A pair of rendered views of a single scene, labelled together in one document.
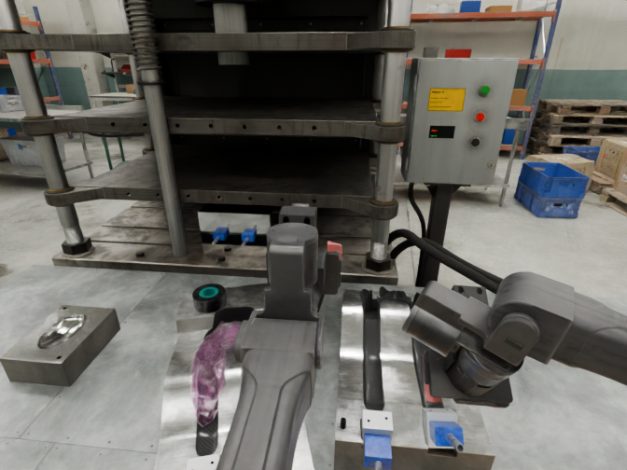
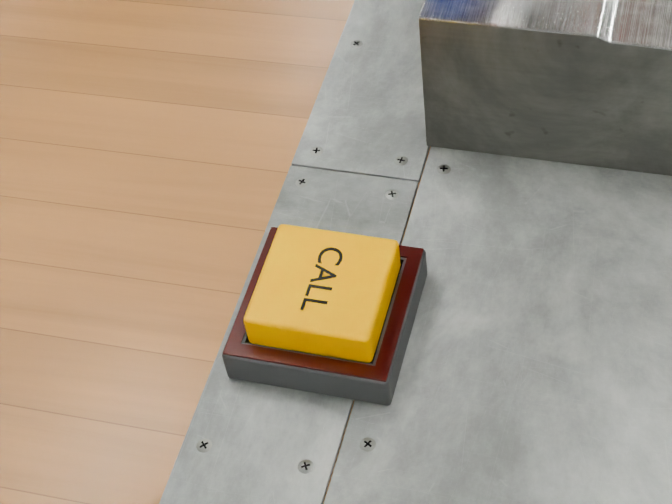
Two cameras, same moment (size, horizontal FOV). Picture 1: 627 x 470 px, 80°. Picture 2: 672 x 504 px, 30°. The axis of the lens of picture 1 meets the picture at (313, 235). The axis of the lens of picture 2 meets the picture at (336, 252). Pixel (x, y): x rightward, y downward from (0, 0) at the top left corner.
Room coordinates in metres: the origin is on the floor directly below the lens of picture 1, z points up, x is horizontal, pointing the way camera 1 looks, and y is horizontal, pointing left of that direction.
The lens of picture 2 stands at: (0.46, -0.76, 1.29)
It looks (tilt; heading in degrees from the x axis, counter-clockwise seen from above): 50 degrees down; 106
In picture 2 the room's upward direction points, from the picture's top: 9 degrees counter-clockwise
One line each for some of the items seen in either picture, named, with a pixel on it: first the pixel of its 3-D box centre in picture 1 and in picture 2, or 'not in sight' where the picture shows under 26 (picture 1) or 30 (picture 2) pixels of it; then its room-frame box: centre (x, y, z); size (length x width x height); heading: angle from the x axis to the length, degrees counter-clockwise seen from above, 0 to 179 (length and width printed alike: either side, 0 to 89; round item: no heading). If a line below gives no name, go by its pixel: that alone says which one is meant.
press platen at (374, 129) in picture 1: (243, 129); not in sight; (1.59, 0.29, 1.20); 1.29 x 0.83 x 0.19; 84
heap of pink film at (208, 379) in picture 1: (235, 356); not in sight; (0.60, 0.17, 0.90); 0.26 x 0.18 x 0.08; 11
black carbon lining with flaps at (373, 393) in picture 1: (396, 338); not in sight; (0.64, -0.18, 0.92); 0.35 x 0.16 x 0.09; 174
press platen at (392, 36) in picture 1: (238, 62); not in sight; (1.59, 0.29, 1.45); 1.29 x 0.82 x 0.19; 84
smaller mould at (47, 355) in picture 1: (65, 341); not in sight; (0.72, 0.61, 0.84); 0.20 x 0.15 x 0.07; 174
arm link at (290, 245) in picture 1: (285, 292); not in sight; (0.34, 0.03, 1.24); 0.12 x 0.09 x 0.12; 175
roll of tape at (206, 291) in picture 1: (209, 297); not in sight; (0.77, 0.26, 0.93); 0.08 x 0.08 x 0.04
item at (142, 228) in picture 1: (247, 226); not in sight; (1.59, 0.31, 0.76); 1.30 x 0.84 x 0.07; 84
